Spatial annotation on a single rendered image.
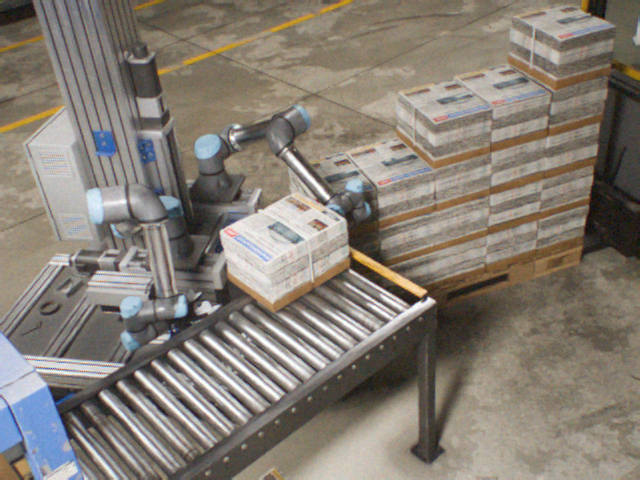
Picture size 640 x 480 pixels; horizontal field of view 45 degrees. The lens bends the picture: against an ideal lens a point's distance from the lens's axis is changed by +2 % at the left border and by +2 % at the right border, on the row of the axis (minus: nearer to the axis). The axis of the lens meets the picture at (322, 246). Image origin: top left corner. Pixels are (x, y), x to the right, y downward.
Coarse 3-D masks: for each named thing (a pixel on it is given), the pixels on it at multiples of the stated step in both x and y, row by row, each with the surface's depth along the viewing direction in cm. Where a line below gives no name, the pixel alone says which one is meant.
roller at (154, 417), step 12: (120, 384) 251; (132, 384) 252; (132, 396) 246; (144, 396) 247; (144, 408) 242; (156, 408) 242; (156, 420) 237; (168, 420) 238; (168, 432) 233; (180, 432) 233; (180, 444) 229; (192, 444) 229; (180, 456) 228; (192, 456) 225
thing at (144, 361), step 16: (240, 304) 279; (256, 304) 283; (208, 320) 273; (224, 320) 275; (176, 336) 268; (192, 336) 267; (160, 352) 262; (128, 368) 257; (176, 368) 268; (96, 384) 252; (112, 384) 251; (64, 400) 247; (80, 400) 247; (96, 400) 250; (80, 416) 248
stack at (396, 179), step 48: (384, 144) 363; (528, 144) 354; (384, 192) 336; (432, 192) 346; (528, 192) 369; (384, 240) 350; (432, 240) 362; (480, 240) 374; (528, 240) 386; (384, 288) 366
